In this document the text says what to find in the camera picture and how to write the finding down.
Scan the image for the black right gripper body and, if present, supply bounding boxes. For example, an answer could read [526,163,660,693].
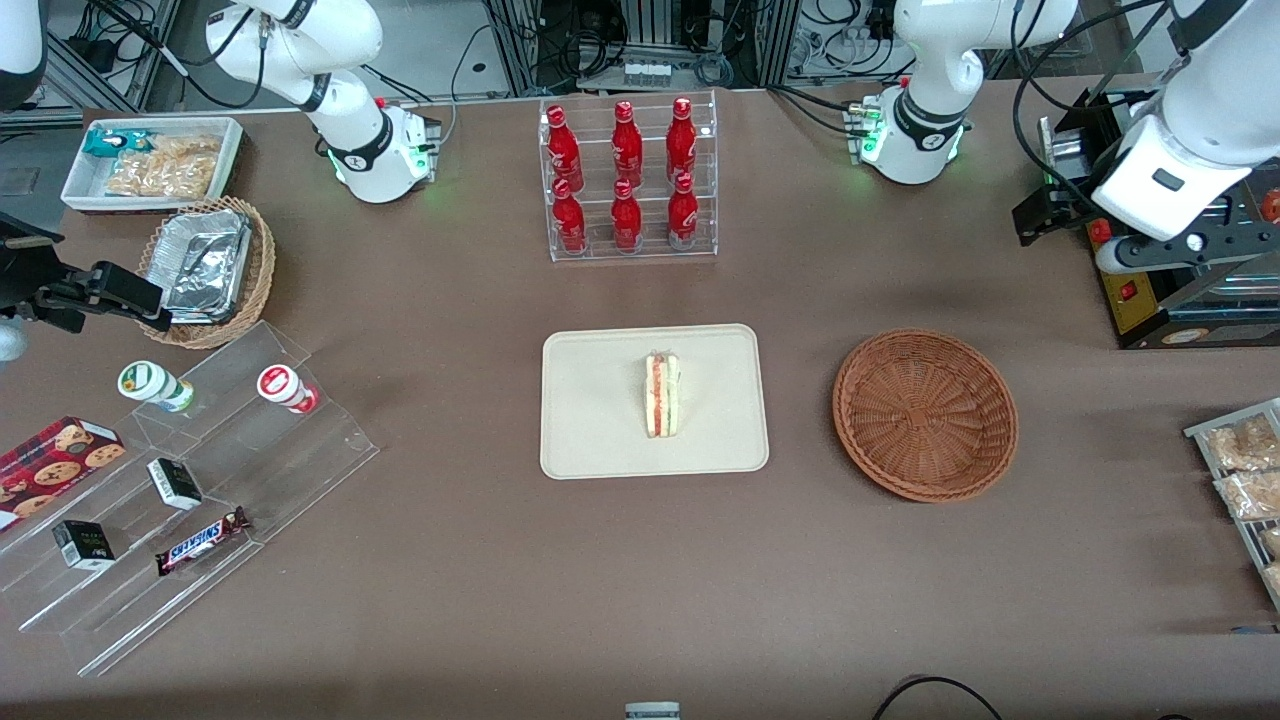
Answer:
[0,210,97,333]

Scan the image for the triangular sandwich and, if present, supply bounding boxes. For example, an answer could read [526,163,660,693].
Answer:
[643,349,684,440]

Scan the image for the small tan wicker basket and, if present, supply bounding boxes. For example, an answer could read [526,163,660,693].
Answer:
[137,195,278,351]

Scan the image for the large brown wicker basket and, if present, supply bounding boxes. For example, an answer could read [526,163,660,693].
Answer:
[832,329,1020,504]

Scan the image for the beige plastic tray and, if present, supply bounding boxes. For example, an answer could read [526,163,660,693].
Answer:
[540,323,771,481]

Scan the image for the green lid yogurt cup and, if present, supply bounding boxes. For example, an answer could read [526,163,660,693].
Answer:
[117,360,197,415]

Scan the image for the stacked foil containers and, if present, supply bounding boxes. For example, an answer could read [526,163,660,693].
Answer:
[158,207,254,324]

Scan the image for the white rectangular bin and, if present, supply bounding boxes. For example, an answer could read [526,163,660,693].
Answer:
[60,116,246,215]

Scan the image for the clear bag of chips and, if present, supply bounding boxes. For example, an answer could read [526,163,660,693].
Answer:
[104,134,222,199]

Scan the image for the red lid yogurt cup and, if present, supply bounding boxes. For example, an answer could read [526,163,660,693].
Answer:
[256,364,320,416]

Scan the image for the black food warmer machine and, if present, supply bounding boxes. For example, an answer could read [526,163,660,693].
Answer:
[1040,85,1280,351]

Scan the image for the teal snack packet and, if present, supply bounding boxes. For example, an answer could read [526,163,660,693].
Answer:
[82,128,161,160]

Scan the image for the small black box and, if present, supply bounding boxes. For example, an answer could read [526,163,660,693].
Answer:
[147,457,204,512]
[52,519,117,572]

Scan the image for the red cookie box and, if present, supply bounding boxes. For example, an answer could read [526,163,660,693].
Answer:
[0,415,128,533]

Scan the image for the clear acrylic step display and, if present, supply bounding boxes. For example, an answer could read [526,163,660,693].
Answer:
[0,319,382,679]

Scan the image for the snickers chocolate bar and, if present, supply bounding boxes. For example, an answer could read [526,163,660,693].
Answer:
[154,505,252,578]

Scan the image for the red soda bottle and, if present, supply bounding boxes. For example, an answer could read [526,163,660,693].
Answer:
[546,105,586,193]
[666,96,699,186]
[611,100,645,189]
[667,172,701,250]
[610,179,644,252]
[551,178,589,254]

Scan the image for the clear acrylic bottle rack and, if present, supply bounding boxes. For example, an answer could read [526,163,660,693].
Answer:
[538,89,719,264]

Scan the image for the black left wrist camera bracket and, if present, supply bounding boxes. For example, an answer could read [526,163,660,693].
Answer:
[1094,185,1280,277]

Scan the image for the grey wire tray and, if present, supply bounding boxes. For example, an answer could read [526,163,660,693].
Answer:
[1183,397,1280,613]

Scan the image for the aluminium frame rack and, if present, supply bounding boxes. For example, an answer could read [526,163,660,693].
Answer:
[485,0,806,93]

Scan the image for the black floor cable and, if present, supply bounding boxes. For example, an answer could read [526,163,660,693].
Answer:
[869,676,1007,720]

